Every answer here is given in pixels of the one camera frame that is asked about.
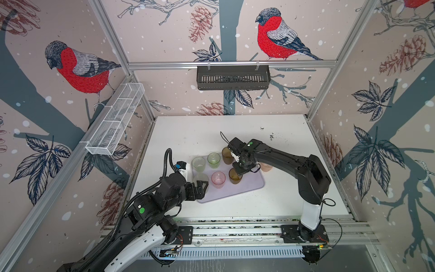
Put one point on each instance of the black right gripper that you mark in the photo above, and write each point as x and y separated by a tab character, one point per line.
239	170

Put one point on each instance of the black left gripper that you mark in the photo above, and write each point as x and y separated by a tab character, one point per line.
193	194

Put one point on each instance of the brown textured tall glass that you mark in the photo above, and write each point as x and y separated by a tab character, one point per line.
227	156

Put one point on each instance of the brown textured short glass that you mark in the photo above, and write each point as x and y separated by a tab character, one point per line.
235	178

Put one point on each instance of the pink clear glass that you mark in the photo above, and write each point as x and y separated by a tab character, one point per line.
218	179

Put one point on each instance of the pink frosted glass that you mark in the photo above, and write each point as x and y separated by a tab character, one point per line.
266	167

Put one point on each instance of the lilac plastic tray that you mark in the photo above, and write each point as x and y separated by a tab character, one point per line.
250	181

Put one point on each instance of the pale green textured glass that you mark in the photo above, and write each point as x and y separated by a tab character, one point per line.
198	164

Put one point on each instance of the clear green glass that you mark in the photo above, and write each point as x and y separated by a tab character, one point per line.
214	160

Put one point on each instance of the pale green frosted tall glass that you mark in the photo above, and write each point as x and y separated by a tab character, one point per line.
200	176

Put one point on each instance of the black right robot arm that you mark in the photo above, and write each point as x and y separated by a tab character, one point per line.
312	178

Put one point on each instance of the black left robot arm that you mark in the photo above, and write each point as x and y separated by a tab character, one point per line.
144	225

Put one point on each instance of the green circuit board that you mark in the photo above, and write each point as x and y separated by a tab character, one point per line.
169	252

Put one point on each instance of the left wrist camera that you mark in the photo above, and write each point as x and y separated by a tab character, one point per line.
183	168

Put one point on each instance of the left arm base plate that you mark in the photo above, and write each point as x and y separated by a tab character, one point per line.
184	236

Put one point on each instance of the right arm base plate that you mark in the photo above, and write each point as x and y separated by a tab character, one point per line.
295	234

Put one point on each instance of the black wall basket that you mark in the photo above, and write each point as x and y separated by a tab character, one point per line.
244	77

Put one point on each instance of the white wire mesh shelf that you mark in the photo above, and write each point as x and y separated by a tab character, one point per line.
111	129

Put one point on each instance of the aluminium mounting rail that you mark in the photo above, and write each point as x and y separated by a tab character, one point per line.
340	231

